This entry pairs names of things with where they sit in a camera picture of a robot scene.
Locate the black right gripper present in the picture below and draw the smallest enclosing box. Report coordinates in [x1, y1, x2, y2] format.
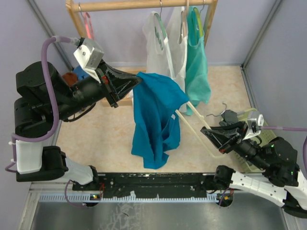
[201, 120, 269, 170]

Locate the cream hanger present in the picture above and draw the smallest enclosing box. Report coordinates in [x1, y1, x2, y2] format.
[175, 101, 228, 160]

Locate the blue t-shirt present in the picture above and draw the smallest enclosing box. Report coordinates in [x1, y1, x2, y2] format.
[131, 72, 189, 169]

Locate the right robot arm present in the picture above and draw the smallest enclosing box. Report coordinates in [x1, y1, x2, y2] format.
[201, 121, 307, 219]

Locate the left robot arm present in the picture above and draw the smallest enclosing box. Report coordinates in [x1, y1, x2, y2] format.
[14, 61, 141, 190]

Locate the grey t-shirt in basket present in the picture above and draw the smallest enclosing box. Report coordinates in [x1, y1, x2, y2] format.
[219, 110, 239, 127]

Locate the teal t-shirt on hanger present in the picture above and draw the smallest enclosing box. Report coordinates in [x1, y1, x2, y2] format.
[185, 6, 211, 107]

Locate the white t-shirt on green hanger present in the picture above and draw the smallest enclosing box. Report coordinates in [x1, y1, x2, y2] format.
[142, 11, 175, 79]

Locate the pink hanger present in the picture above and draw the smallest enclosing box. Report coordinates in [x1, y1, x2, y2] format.
[78, 3, 94, 40]

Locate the green hanger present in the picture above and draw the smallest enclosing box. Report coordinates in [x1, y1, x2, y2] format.
[153, 13, 167, 51]

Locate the wooden hanger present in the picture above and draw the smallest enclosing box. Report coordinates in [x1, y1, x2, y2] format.
[180, 0, 189, 39]

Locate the white t-shirt on wooden hanger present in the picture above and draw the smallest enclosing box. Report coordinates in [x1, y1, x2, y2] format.
[166, 7, 188, 92]

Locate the yellow hanger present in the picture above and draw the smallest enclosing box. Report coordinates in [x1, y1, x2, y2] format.
[193, 7, 203, 39]

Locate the light blue striped cloth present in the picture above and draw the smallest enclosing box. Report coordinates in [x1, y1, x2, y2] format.
[72, 66, 89, 81]

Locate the light green perforated basket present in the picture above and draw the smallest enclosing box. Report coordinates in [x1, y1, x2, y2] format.
[230, 107, 276, 173]

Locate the brown cloth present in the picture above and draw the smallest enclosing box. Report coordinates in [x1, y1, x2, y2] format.
[62, 72, 78, 87]

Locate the wooden clothes rack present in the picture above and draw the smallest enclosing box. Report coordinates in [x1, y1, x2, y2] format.
[65, 0, 218, 43]

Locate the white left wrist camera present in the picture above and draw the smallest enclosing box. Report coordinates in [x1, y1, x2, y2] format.
[73, 38, 104, 83]

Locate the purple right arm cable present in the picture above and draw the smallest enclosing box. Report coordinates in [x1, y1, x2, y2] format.
[259, 126, 307, 156]

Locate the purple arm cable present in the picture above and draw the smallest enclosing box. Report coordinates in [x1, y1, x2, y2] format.
[4, 35, 80, 173]
[259, 126, 307, 156]

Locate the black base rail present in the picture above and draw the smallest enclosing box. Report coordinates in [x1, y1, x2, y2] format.
[72, 172, 227, 198]

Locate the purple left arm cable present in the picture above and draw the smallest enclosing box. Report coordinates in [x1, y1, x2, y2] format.
[4, 35, 80, 173]

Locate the white toothed cable strip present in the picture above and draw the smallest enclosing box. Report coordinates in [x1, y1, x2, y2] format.
[38, 193, 235, 204]

